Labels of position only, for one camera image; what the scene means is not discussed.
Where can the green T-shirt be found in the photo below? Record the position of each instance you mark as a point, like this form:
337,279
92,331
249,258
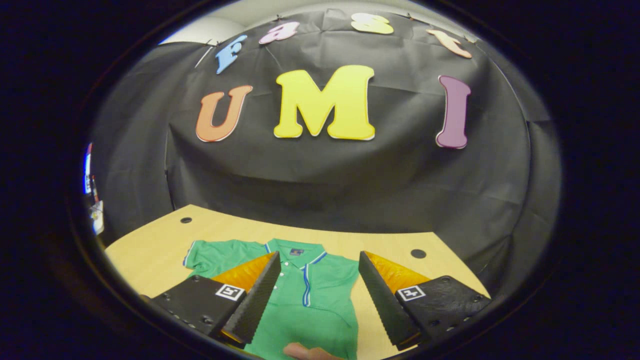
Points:
320,310

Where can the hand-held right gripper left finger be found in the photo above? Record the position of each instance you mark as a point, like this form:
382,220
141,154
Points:
257,297

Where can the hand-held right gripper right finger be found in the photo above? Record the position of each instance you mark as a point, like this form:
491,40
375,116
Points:
382,300

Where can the computer monitor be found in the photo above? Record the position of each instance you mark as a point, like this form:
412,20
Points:
88,170

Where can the white side table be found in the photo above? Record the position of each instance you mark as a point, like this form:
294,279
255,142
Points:
97,217

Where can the black backdrop cloth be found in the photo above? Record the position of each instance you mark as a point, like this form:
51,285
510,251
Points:
325,180

